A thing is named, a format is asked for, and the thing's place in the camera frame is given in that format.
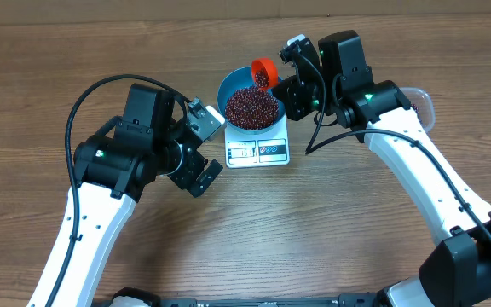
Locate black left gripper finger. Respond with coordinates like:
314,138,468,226
184,122,211,143
188,159,223,198

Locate red measuring scoop blue handle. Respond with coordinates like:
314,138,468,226
250,57,280,91

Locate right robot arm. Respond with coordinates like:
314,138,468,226
273,30,491,306

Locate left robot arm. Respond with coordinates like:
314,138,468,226
28,84,225,306

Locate red beans in bowl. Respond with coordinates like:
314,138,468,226
224,86,280,130

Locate white kitchen scale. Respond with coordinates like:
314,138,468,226
224,115,291,169

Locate clear plastic container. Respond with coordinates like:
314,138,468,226
401,87,436,133

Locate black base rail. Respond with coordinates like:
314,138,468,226
91,286,400,307

